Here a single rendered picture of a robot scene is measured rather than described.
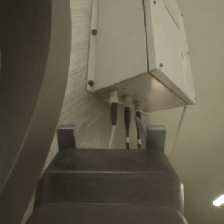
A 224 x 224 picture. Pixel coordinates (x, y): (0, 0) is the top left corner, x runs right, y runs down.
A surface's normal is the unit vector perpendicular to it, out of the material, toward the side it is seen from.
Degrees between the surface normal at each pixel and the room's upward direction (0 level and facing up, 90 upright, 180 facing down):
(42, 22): 145
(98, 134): 90
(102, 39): 138
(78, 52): 90
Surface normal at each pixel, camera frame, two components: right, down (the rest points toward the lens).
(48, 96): 0.75, -0.17
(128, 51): -0.66, -0.21
